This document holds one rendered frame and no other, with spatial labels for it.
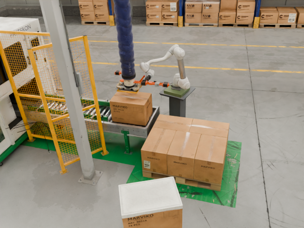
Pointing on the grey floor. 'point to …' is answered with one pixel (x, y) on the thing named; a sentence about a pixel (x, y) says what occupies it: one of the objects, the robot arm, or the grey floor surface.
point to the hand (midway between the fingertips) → (144, 82)
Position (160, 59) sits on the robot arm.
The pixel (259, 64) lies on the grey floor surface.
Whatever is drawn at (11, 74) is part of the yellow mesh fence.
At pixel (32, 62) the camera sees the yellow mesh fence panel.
